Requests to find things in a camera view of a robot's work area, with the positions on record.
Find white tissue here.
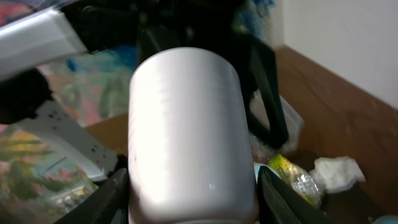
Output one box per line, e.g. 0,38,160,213
310,156,366,194

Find yellow snack wrapper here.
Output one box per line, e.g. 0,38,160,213
268,154,324,208

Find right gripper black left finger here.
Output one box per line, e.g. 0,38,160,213
55,168,129,224

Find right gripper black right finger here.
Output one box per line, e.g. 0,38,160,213
257,174,334,224

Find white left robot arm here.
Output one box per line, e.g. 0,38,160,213
1,0,289,149

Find pink cup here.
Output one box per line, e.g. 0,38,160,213
128,48,259,223

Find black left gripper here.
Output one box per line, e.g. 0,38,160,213
60,0,289,148

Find clear plastic bin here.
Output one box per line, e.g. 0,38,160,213
249,91,304,161

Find light blue cup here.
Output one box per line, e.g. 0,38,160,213
254,162,281,184

